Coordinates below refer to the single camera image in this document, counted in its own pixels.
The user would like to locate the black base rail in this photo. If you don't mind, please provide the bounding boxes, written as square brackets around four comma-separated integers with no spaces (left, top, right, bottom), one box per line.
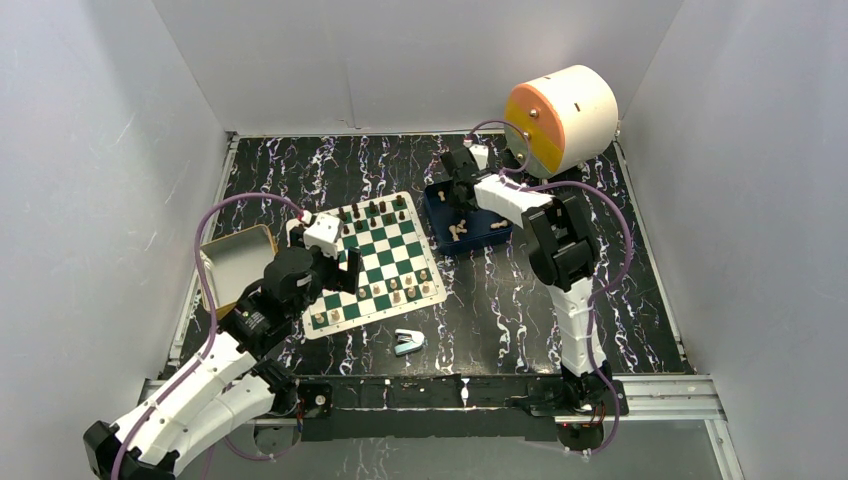
[235,374,627,444]

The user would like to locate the dark chess pieces row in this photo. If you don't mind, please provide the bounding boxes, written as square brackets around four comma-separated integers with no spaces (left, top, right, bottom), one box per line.
[331,192,416,236]

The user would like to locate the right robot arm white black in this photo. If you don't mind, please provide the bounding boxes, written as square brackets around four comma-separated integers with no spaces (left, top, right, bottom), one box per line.
[440,144,612,415]

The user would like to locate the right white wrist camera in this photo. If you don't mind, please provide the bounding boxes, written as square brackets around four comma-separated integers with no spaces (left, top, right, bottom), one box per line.
[467,143,490,170]

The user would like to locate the blue tray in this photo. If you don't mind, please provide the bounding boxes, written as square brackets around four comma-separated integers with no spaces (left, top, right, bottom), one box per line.
[423,181,513,256]

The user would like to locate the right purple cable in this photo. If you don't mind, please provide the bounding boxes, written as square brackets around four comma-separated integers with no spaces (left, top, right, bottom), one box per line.
[462,119,635,457]

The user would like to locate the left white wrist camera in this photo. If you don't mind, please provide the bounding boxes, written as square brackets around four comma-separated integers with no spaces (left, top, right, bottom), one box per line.
[303,213,343,258]

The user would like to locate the white cylindrical drawer cabinet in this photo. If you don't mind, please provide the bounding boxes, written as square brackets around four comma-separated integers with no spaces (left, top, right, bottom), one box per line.
[503,65,619,179]

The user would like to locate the gold metal tin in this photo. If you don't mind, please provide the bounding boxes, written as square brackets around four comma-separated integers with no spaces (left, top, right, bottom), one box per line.
[200,224,277,318]

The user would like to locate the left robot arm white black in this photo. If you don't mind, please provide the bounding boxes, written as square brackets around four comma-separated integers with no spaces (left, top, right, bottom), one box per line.
[83,246,362,479]

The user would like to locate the green white chess board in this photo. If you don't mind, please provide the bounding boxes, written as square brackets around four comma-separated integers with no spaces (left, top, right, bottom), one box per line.
[302,191,447,340]

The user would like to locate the light pieces in tray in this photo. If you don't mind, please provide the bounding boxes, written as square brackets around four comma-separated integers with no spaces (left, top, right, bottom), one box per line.
[438,190,510,242]

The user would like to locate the purple cable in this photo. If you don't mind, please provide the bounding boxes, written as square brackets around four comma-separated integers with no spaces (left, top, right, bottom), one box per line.
[462,119,635,457]
[109,192,313,480]

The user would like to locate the small light blue stapler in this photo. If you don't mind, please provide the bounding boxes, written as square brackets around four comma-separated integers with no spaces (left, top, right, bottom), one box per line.
[394,329,426,357]

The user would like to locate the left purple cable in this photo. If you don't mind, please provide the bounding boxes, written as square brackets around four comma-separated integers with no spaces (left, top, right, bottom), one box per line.
[109,192,313,480]

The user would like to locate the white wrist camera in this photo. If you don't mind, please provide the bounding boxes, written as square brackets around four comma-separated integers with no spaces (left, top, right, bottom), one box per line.
[303,213,343,258]
[467,143,490,170]

